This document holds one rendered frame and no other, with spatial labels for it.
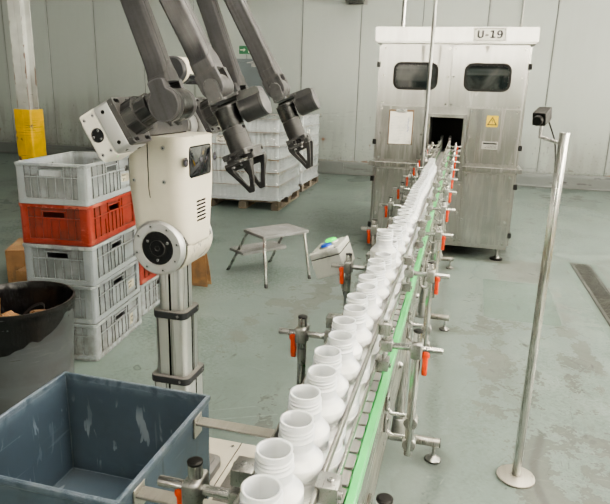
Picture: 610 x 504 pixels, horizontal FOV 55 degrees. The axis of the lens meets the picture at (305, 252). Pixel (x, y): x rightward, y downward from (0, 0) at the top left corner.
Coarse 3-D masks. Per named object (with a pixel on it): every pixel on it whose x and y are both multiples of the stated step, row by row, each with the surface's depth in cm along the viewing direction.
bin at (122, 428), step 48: (48, 384) 111; (96, 384) 114; (144, 384) 112; (0, 432) 100; (48, 432) 112; (96, 432) 117; (144, 432) 114; (192, 432) 103; (240, 432) 101; (0, 480) 84; (48, 480) 113; (96, 480) 117; (144, 480) 86
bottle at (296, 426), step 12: (288, 420) 63; (300, 420) 63; (312, 420) 61; (288, 432) 60; (300, 432) 60; (312, 432) 61; (300, 444) 60; (312, 444) 62; (300, 456) 61; (312, 456) 61; (300, 468) 60; (312, 468) 61; (300, 480) 60; (312, 480) 61; (312, 492) 61
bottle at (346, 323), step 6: (336, 318) 90; (342, 318) 91; (348, 318) 90; (354, 318) 90; (336, 324) 88; (342, 324) 87; (348, 324) 87; (354, 324) 88; (348, 330) 87; (354, 330) 88; (354, 336) 89; (354, 342) 89; (354, 348) 88; (360, 348) 89; (354, 354) 88; (360, 354) 89; (360, 360) 90; (360, 366) 90
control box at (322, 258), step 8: (336, 240) 157; (344, 240) 156; (320, 248) 152; (328, 248) 150; (336, 248) 148; (344, 248) 154; (312, 256) 150; (320, 256) 149; (328, 256) 149; (336, 256) 148; (344, 256) 152; (352, 256) 159; (312, 264) 151; (320, 264) 150; (328, 264) 149; (320, 272) 150; (328, 272) 150; (336, 272) 149; (344, 280) 157
